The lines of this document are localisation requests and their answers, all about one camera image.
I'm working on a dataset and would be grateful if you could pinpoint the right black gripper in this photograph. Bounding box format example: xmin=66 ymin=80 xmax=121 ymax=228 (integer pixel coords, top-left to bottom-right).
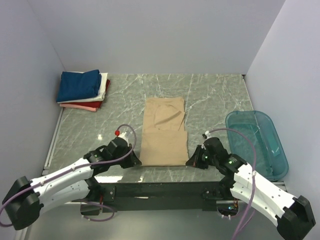
xmin=186 ymin=145 xmax=218 ymax=170

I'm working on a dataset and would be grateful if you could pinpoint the beige t shirt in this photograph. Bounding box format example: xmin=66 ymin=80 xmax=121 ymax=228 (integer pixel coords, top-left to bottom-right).
xmin=139 ymin=97 xmax=189 ymax=167

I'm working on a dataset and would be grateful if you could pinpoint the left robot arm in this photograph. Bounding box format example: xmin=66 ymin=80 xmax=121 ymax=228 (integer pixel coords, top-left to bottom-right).
xmin=0 ymin=136 xmax=141 ymax=230

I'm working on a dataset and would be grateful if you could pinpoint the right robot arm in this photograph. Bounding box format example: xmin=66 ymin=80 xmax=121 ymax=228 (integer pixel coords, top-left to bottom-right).
xmin=185 ymin=137 xmax=316 ymax=240

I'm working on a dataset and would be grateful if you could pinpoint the black base beam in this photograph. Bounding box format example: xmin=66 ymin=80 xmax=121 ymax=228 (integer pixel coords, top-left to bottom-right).
xmin=84 ymin=181 xmax=237 ymax=212

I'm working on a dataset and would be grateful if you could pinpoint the folded pink t shirt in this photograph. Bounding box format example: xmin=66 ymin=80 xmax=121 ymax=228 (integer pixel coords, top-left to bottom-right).
xmin=60 ymin=103 xmax=97 ymax=112

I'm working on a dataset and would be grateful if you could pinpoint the teal plastic bin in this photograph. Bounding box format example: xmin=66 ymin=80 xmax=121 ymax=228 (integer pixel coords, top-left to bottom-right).
xmin=225 ymin=110 xmax=289 ymax=182

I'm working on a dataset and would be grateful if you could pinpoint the folded blue t shirt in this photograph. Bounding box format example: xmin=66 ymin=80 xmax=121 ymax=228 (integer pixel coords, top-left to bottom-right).
xmin=56 ymin=69 xmax=102 ymax=103

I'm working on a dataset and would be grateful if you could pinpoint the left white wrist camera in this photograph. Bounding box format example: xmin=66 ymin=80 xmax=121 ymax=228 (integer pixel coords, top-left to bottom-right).
xmin=114 ymin=130 xmax=130 ymax=143

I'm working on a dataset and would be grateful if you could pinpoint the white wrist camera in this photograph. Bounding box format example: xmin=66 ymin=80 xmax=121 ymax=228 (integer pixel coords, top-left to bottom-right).
xmin=114 ymin=130 xmax=130 ymax=143
xmin=202 ymin=130 xmax=212 ymax=140

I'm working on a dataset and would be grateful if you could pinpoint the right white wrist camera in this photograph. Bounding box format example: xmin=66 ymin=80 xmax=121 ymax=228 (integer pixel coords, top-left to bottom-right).
xmin=202 ymin=130 xmax=212 ymax=140

